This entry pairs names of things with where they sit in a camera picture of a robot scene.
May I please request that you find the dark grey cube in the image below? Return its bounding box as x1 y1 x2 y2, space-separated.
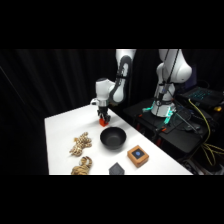
108 162 126 176

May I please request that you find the wooden block with blue dot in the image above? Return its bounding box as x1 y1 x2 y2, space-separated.
126 144 150 169

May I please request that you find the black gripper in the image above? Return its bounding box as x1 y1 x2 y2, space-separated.
96 101 112 123

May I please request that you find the tiger plush toy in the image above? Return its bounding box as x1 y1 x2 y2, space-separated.
70 155 94 176

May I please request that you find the leopard plush toy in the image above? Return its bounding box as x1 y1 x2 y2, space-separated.
68 131 93 158

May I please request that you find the black bowl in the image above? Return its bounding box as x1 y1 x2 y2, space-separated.
99 126 128 150

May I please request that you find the red cube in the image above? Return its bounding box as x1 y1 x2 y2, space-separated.
98 118 110 128

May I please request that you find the yellow cable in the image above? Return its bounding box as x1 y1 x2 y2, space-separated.
187 98 224 168

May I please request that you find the black curtain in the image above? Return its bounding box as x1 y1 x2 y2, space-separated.
0 49 224 176

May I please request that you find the black robot stand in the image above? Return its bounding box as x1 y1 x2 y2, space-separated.
122 96 224 176

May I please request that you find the black laptop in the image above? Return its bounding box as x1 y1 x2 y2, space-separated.
175 85 224 110

